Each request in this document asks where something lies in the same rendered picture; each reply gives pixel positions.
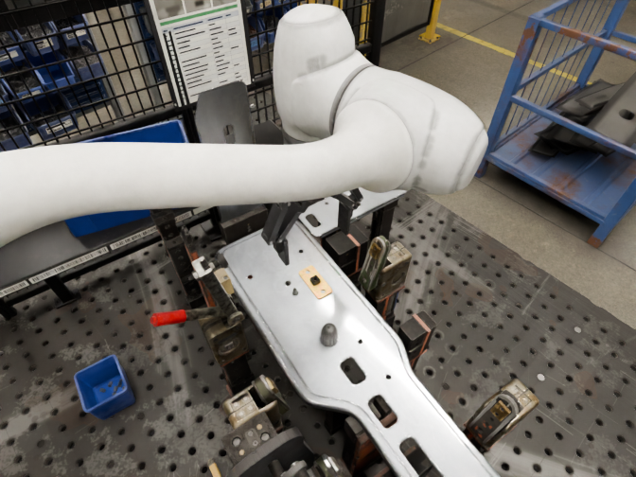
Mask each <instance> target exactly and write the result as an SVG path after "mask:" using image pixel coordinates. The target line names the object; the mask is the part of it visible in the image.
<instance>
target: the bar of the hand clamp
mask: <svg viewBox="0 0 636 477"><path fill-rule="evenodd" d="M215 258H216V259H217V260H216V261H214V262H213V263H212V261H211V260H210V261H209V262H207V261H206V259H205V258H204V256H202V257H200V258H198V259H196V260H194V261H193V262H191V264H192V265H193V267H194V269H195V271H193V272H192V275H191V276H190V277H189V278H188V279H189V281H190V282H193V281H195V280H197V282H199V281H200V280H202V282H203V283H204V285H205V286H206V287H207V289H208V290H209V291H210V293H211V294H212V296H213V297H214V299H215V300H216V301H217V303H218V304H219V306H220V307H221V309H222V310H223V312H224V313H225V315H226V316H227V318H228V317H229V316H230V315H231V314H233V313H235V312H238V310H237V308H236V307H235V305H234V303H233V302H232V300H231V299H230V297H229V295H228V294H227V292H226V291H225V289H224V288H223V286H222V284H221V283H220V281H219V279H218V278H217V277H216V275H215V274H214V272H215V271H216V270H217V269H216V268H217V267H219V266H220V265H221V267H222V268H224V269H226V268H228V265H229V264H228V262H227V260H226V259H225V257H224V255H223V254H222V253H220V252H218V253H217V254H216V256H215Z"/></svg>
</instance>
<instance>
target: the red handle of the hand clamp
mask: <svg viewBox="0 0 636 477"><path fill-rule="evenodd" d="M218 316H225V313H224V312H223V310H222V309H221V307H220V306H217V307H210V308H202V309H188V310H183V309H180V310H173V311H166V312H158V313H154V314H153V315H152V317H151V318H150V323H151V324H153V326H154V327H160V326H166V325H173V324H180V323H184V322H185V321H192V320H199V319H205V318H211V317H218Z"/></svg>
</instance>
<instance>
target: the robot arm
mask: <svg viewBox="0 0 636 477"><path fill-rule="evenodd" d="M274 96H275V102H276V107H277V111H278V113H279V115H280V117H281V120H282V125H283V126H282V132H283V136H284V145H236V144H186V143H132V142H102V143H78V144H65V145H55V146H45V147H38V148H30V149H23V150H11V151H5V152H0V248H1V247H2V246H4V245H6V244H8V243H10V242H11V241H13V240H15V239H17V238H19V237H21V236H23V235H25V234H27V233H30V232H32V231H34V230H36V229H39V228H41V227H44V226H47V225H49V224H52V223H55V222H58V221H64V220H68V219H72V218H76V217H81V216H86V215H93V214H98V213H107V212H116V211H129V210H146V209H164V208H182V207H200V206H219V205H237V204H255V203H273V206H272V209H271V211H270V214H269V216H268V219H267V220H266V223H265V225H264V228H263V230H262V233H261V236H262V238H263V239H264V240H265V242H266V243H267V244H268V245H269V246H270V245H273V246H274V249H275V250H276V252H277V253H278V256H279V257H280V259H281V260H282V261H283V263H284V264H285V265H286V266H288V265H290V259H289V246H288V240H287V239H286V236H287V235H288V233H289V232H290V230H291V229H292V227H293V225H294V224H295V222H296V221H297V219H298V218H299V216H300V215H301V214H302V213H305V212H306V210H307V209H308V207H309V206H311V205H313V204H315V203H317V202H320V201H322V200H324V199H325V197H329V196H330V197H332V198H333V199H336V200H338V201H339V210H338V227H339V228H340V229H341V230H342V231H343V233H344V234H345V235H348V234H349V228H350V218H351V217H352V216H353V210H356V209H357V208H358V206H357V205H356V202H357V201H359V202H361V201H362V200H363V195H362V194H361V192H360V190H359V189H358V187H361V188H363V189H365V190H368V191H371V192H375V193H384V192H388V191H391V190H405V191H409V190H411V189H415V190H417V191H420V192H422V193H426V194H436V195H445V194H452V193H454V192H455V191H457V190H461V189H463V188H465V187H466V186H468V184H469V183H470V181H471V180H472V178H473V176H474V174H475V173H476V171H477V169H478V167H479V166H480V164H481V162H482V159H483V157H484V155H485V153H486V148H487V145H488V137H487V134H486V128H485V125H484V123H483V122H482V120H481V119H480V118H479V117H478V116H477V115H476V114H475V113H474V112H473V111H472V110H471V109H470V108H469V107H468V106H467V105H465V104H464V103H463V102H462V101H460V100H459V99H457V98H456V97H454V96H452V95H450V94H448V93H446V92H444V91H442V90H440V89H438V88H436V87H434V86H432V85H430V84H428V83H426V82H424V81H422V80H419V79H415V78H413V77H410V76H407V75H404V74H401V73H399V72H395V71H390V70H385V69H383V68H380V67H377V66H376V65H374V64H372V63H371V62H369V61H368V60H367V59H366V58H365V57H364V56H363V55H362V54H361V52H359V51H358V50H355V38H354V34H353V32H352V29H351V26H350V24H349V23H348V21H347V19H346V17H345V14H344V12H343V11H342V10H341V9H339V8H337V7H333V6H329V5H321V4H306V5H302V6H298V7H296V8H294V9H291V10H290V11H289V12H288V13H286V14H285V15H284V16H283V17H282V18H281V19H280V21H279V24H278V27H277V32H276V35H275V41H274ZM347 191H349V192H350V193H351V194H350V195H349V196H347V195H346V194H344V192H347ZM298 201H299V202H301V203H302V205H300V203H299V202H298Z"/></svg>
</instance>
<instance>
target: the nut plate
mask: <svg viewBox="0 0 636 477"><path fill-rule="evenodd" d="M306 271H309V274H306ZM298 274H299V275H300V276H301V278H302V279H303V280H304V282H305V283H306V284H307V286H308V287H309V288H310V290H311V291H312V292H313V294H314V295H315V296H316V298H317V299H322V298H324V297H326V296H327V295H329V294H331V293H332V288H331V287H330V286H329V285H328V283H327V282H326V281H325V279H324V278H323V277H322V276H321V275H320V274H319V273H318V272H317V270H316V269H315V268H314V267H313V266H312V265H310V266H308V267H307V268H305V269H303V270H301V271H299V273H298ZM314 280H316V281H314ZM321 291H325V293H321Z"/></svg>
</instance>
